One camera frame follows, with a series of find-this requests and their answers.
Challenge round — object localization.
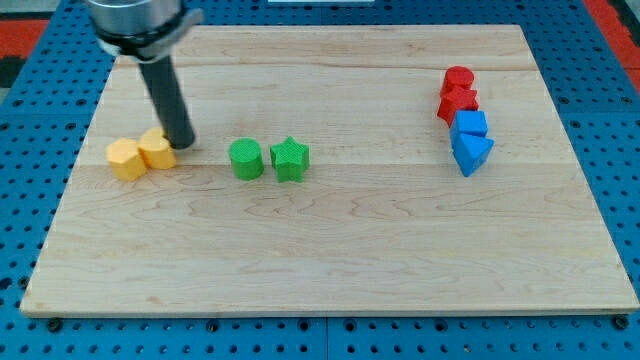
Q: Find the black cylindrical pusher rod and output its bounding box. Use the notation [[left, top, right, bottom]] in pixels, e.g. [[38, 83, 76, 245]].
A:
[[139, 56, 195, 149]]

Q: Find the green star block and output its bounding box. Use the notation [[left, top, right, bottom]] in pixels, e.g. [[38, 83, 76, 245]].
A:
[[270, 136, 310, 182]]

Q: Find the red star block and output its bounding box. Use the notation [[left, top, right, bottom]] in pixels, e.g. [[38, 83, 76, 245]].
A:
[[437, 86, 479, 127]]

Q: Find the yellow heart block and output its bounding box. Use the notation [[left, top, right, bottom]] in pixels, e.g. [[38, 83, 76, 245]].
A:
[[138, 127, 177, 170]]

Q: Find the yellow hexagon block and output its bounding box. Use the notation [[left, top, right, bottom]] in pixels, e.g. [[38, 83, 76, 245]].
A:
[[105, 138, 147, 181]]

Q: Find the green cylinder block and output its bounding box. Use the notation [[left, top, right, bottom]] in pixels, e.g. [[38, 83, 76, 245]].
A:
[[229, 138, 264, 180]]

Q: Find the wooden board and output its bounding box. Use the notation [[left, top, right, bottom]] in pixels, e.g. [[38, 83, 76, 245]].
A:
[[21, 25, 639, 318]]

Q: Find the red cylinder block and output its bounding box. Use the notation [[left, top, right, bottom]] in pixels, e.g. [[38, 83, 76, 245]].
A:
[[440, 66, 475, 95]]

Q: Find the blue cube block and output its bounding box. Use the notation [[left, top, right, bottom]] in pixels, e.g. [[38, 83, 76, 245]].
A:
[[449, 110, 489, 147]]

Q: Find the blue triangle block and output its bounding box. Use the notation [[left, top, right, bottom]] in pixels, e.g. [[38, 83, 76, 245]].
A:
[[453, 133, 494, 177]]

